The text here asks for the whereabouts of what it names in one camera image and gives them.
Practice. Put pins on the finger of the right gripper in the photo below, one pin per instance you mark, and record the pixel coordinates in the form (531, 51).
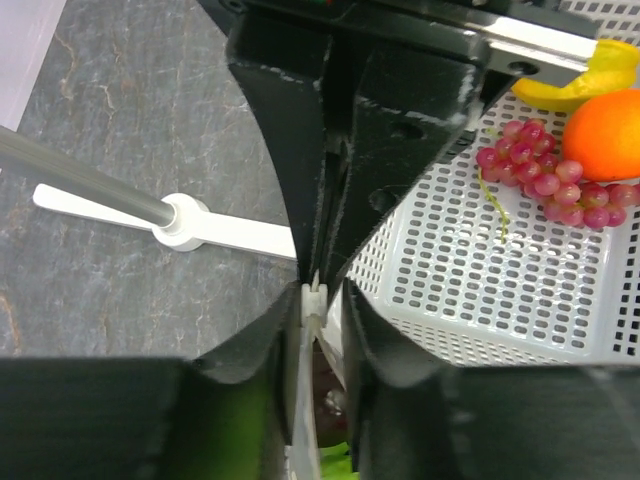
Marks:
(280, 68)

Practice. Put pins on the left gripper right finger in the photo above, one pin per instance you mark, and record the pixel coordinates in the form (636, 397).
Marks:
(413, 415)

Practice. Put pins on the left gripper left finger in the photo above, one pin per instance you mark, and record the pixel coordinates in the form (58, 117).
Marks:
(225, 415)

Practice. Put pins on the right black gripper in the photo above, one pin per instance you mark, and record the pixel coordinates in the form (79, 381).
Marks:
(410, 107)

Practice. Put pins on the clear zip top bag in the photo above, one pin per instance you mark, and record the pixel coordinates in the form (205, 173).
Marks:
(304, 457)

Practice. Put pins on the green lettuce toy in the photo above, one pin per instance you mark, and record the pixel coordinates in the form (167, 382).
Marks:
(336, 463)

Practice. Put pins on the purple grape bunch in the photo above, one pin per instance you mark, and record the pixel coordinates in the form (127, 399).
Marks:
(522, 157)

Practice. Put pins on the white plastic mesh basket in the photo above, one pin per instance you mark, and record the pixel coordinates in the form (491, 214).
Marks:
(477, 275)

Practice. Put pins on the metal clothes rack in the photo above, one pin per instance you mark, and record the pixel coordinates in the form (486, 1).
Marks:
(177, 221)

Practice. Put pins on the orange fruit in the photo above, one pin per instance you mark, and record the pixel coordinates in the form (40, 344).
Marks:
(603, 137)

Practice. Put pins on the yellow starfruit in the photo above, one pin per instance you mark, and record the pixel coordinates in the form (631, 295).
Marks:
(611, 68)

